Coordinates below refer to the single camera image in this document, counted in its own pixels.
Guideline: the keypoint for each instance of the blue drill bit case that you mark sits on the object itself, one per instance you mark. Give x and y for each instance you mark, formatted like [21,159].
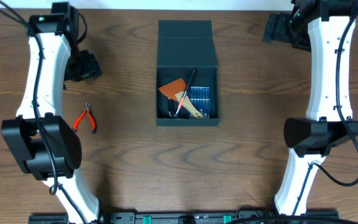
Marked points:
[201,99]

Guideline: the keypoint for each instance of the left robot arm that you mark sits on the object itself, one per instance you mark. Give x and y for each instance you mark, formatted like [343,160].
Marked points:
[40,140]

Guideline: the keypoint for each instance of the black box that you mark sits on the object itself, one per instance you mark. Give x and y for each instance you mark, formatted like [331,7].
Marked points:
[183,46]

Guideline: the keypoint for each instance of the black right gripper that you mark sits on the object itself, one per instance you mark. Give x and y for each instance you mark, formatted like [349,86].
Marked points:
[277,29]

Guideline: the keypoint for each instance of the orange scraper wooden handle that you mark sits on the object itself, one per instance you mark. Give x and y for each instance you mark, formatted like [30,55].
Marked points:
[174,90]

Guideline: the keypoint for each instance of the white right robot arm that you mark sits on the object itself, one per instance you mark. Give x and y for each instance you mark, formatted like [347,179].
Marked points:
[324,28]

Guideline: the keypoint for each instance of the small steel claw hammer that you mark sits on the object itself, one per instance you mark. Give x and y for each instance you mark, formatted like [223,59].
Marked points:
[192,76]

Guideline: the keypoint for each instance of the black yellow screwdriver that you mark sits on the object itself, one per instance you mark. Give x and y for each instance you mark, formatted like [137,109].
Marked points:
[171,109]

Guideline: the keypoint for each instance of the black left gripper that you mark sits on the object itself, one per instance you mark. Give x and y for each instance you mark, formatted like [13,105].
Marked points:
[86,66]

